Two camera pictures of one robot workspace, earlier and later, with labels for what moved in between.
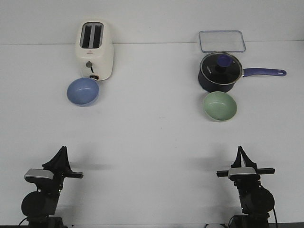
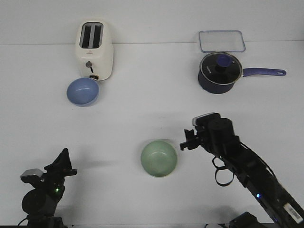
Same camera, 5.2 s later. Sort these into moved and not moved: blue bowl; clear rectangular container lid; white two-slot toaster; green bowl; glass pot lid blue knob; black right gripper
Moved: green bowl; black right gripper
Not moved: clear rectangular container lid; white two-slot toaster; glass pot lid blue knob; blue bowl
